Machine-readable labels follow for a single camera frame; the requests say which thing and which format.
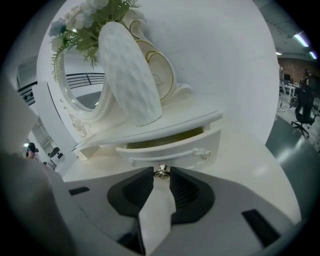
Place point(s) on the cream ornate dressing table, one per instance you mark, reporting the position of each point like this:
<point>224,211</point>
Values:
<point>237,155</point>

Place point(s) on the small cream table drawer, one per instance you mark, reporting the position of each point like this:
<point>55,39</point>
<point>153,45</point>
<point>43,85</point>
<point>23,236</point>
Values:
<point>170,150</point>

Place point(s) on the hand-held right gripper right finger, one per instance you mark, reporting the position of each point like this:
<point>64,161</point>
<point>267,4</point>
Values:
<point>225,205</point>

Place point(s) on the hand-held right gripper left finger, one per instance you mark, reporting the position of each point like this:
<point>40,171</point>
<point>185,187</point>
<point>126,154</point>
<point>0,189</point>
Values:
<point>100,200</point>

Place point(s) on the ceiling light tube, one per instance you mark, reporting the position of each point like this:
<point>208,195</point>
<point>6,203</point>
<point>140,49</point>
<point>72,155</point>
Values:
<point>301,40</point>
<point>313,55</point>

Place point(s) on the artificial flower bouquet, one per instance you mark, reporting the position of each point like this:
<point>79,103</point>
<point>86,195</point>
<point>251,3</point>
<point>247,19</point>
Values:
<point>95,20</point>

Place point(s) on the black office chair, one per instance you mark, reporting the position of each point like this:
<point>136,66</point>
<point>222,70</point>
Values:
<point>303,105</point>

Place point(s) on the white textured vase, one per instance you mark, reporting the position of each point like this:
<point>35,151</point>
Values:
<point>130,75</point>

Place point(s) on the white ornate oval mirror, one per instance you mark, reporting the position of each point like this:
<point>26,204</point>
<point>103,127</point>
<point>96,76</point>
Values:
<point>80,82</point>

